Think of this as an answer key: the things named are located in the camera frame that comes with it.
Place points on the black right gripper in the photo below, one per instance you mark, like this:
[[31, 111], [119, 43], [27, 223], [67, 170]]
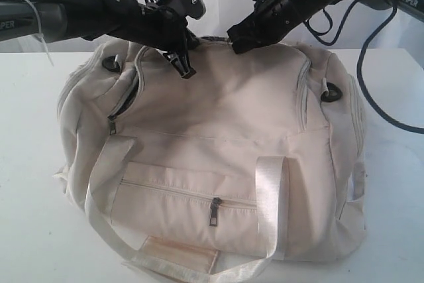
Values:
[[270, 22]]

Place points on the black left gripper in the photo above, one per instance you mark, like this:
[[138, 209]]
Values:
[[162, 28]]

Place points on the white cable tie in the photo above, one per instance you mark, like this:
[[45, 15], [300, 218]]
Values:
[[39, 34]]

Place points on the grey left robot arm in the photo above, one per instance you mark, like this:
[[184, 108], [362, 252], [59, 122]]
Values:
[[68, 19]]

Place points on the cream fabric duffel bag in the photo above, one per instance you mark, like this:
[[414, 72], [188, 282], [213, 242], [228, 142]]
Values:
[[257, 157]]

